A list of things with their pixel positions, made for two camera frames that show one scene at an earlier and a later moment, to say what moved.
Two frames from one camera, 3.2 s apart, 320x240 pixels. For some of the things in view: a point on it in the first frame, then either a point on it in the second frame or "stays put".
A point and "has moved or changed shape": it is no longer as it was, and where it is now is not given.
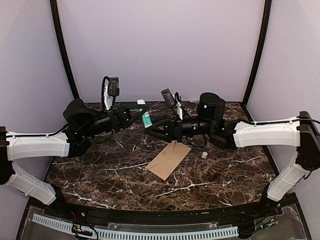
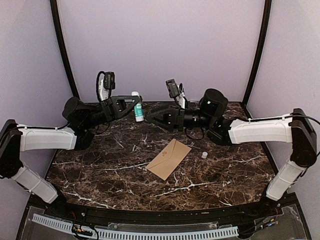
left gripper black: x=120 y=118 -> x=118 y=106
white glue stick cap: x=204 y=155 stays put
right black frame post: x=266 y=21 stays put
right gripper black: x=172 y=129 -> x=172 y=116
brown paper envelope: x=169 y=159 stays put
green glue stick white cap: x=146 y=115 has moved or changed shape
